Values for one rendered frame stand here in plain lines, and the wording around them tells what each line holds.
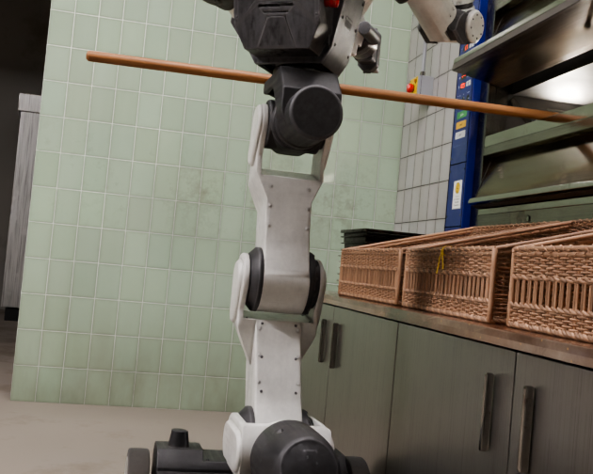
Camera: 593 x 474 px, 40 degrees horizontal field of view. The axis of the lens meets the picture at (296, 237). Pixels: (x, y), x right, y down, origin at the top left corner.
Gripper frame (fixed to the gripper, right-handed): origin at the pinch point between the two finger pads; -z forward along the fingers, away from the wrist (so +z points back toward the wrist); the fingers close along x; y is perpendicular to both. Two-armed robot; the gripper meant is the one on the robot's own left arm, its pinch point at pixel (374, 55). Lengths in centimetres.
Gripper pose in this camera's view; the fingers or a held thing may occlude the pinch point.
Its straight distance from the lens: 237.9
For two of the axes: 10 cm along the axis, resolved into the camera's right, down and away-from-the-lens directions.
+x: -0.9, 9.9, -0.4
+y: 9.2, 0.7, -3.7
